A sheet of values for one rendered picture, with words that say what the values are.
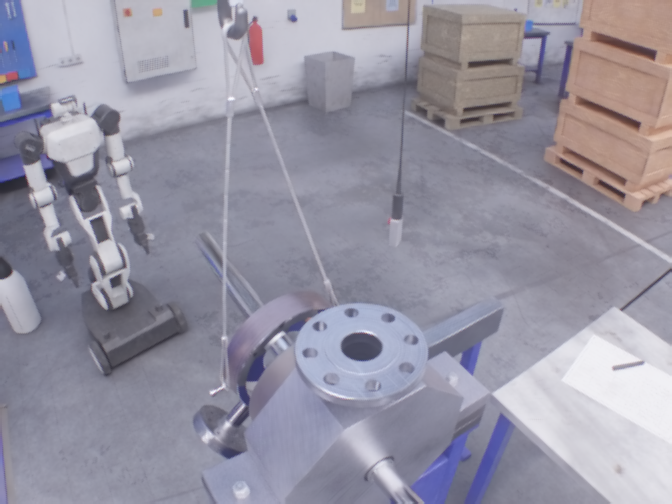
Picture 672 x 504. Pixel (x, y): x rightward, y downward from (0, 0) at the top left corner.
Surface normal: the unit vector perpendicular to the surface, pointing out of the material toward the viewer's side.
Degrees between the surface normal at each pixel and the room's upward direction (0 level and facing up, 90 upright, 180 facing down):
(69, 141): 90
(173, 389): 0
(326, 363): 0
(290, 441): 45
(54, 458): 0
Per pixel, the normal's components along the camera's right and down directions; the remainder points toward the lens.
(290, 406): -0.60, -0.36
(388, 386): 0.00, -0.82
